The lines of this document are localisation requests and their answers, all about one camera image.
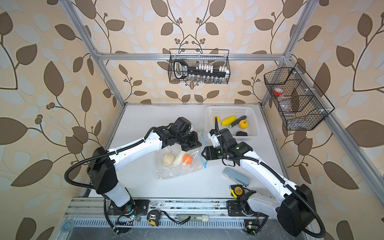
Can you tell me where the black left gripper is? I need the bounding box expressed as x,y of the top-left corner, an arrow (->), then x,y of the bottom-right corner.
175,129 -> 205,150

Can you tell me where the orange toy fruit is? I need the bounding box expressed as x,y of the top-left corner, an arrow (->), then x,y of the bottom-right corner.
183,155 -> 194,165

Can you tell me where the white radish with green leaves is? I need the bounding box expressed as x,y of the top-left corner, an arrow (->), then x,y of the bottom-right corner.
173,151 -> 187,167

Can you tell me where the beige potato toy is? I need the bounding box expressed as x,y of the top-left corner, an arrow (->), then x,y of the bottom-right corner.
162,154 -> 175,167

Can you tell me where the clear zip bag blue zipper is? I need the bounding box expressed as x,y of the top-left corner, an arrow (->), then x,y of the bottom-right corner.
155,132 -> 207,180

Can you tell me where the small yellow lemon toy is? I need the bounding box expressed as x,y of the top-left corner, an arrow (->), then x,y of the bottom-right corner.
213,117 -> 221,123

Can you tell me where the yellow corn toy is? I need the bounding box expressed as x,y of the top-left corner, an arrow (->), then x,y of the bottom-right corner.
221,116 -> 237,126

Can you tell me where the yellow orange with green stem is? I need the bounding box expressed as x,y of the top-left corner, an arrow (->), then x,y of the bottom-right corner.
239,120 -> 249,130

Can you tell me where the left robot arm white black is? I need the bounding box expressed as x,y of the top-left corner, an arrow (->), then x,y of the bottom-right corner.
64,117 -> 202,209

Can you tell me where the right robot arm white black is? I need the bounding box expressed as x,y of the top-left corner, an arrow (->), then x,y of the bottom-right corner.
202,129 -> 326,239

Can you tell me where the light blue case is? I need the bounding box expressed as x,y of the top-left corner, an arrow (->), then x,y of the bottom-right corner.
223,168 -> 250,187

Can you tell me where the dark eggplant toy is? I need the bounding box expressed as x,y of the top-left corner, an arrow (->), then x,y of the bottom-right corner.
236,131 -> 248,137

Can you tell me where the yellow black tape measure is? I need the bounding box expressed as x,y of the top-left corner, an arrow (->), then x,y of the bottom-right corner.
230,185 -> 245,200

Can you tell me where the white plastic perforated basket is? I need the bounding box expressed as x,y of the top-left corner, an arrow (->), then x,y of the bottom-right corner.
205,106 -> 259,142

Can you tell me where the pale green utility knife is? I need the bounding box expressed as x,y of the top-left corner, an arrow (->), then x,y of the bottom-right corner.
178,214 -> 210,222

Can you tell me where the black tool in wire basket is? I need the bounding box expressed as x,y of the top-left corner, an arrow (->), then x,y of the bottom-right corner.
172,60 -> 230,80

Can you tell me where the black tape measure on rail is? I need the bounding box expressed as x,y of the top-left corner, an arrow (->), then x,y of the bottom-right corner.
147,210 -> 161,227

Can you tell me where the black wire basket back wall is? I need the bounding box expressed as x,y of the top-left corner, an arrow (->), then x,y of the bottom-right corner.
168,48 -> 231,85

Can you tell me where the black wire basket wall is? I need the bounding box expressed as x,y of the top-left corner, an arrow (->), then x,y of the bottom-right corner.
168,48 -> 231,85
264,63 -> 335,131

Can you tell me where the red item in wire basket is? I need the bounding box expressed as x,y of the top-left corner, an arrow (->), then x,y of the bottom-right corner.
273,87 -> 284,97

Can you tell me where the black wire basket right wall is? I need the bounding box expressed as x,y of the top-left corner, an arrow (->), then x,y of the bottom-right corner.
264,63 -> 335,131

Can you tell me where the aluminium frame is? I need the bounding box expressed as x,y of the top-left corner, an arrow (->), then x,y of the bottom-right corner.
61,1 -> 384,211

